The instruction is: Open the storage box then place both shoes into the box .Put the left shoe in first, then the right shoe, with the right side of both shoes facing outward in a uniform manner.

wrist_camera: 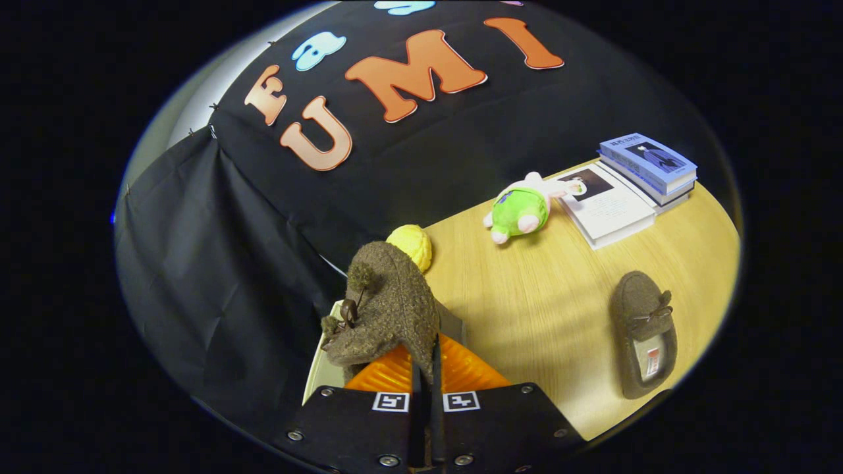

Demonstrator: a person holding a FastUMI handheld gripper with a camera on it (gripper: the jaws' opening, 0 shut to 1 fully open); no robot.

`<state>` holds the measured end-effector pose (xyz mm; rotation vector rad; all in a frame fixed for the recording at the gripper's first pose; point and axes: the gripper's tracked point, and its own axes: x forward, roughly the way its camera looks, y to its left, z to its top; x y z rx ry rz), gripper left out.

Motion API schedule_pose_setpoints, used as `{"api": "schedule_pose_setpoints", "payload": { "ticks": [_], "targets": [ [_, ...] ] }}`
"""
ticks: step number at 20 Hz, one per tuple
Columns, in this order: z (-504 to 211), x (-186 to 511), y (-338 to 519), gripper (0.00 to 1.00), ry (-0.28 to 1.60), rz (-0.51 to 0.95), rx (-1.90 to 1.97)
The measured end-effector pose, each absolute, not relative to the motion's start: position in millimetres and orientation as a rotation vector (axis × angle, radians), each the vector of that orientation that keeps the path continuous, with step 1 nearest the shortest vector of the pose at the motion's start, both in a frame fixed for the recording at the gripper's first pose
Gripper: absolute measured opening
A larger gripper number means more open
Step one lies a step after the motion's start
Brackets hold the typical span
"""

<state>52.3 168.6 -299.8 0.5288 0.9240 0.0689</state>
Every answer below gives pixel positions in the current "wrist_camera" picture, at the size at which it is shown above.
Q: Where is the yellow ridged squishy toy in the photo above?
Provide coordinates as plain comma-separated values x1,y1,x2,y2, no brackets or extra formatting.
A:
385,224,434,275

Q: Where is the white book with dark photo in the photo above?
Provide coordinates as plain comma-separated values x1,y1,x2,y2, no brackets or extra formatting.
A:
555,161,658,251

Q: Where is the grey storage box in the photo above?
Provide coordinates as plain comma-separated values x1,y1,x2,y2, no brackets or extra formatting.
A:
302,300,469,406

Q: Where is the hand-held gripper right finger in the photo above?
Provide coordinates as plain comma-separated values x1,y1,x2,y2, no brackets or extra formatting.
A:
431,331,587,472

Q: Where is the green and pink plush toy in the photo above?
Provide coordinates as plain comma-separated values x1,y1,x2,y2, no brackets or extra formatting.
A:
482,171,588,246

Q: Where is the blue cover book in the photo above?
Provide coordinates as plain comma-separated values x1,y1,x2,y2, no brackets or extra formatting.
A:
597,132,698,188

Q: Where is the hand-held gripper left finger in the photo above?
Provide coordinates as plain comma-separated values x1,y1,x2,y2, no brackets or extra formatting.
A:
273,344,423,473

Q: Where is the plain white book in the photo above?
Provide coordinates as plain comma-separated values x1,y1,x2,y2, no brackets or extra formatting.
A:
595,161,693,216

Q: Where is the brown fuzzy shoe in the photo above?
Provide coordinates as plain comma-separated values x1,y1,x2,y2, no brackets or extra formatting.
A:
609,270,680,401
320,240,441,390

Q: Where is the dark-edged book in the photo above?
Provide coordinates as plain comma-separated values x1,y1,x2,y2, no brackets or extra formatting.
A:
598,157,697,206

